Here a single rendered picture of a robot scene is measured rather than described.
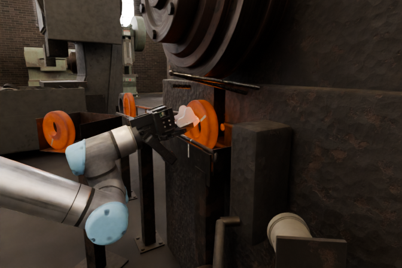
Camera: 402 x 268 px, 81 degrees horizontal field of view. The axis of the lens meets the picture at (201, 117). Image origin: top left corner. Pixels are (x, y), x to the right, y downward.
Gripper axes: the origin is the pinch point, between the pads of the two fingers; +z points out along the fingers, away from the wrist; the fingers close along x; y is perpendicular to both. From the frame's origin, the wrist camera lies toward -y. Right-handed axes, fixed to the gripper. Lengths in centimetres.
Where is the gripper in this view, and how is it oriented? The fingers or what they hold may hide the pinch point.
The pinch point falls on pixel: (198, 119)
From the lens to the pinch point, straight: 71.0
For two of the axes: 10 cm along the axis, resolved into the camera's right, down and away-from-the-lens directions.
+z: 8.4, -3.3, 4.2
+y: -2.1, -9.3, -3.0
